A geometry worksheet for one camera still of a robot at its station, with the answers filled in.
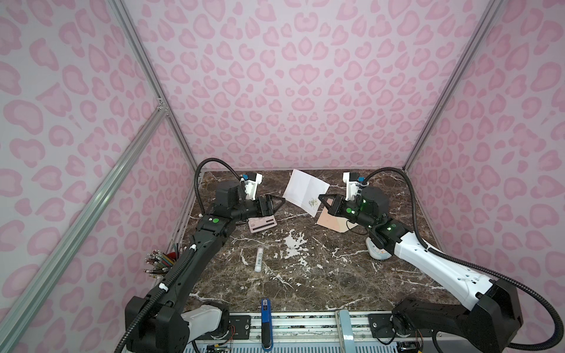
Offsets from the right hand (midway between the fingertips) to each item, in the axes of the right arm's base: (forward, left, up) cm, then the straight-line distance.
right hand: (319, 196), depth 72 cm
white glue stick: (-10, +22, -28) cm, 37 cm away
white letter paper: (+6, +5, -5) cm, 10 cm away
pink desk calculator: (+5, +24, -28) cm, 37 cm away
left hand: (0, +13, -1) cm, 13 cm away
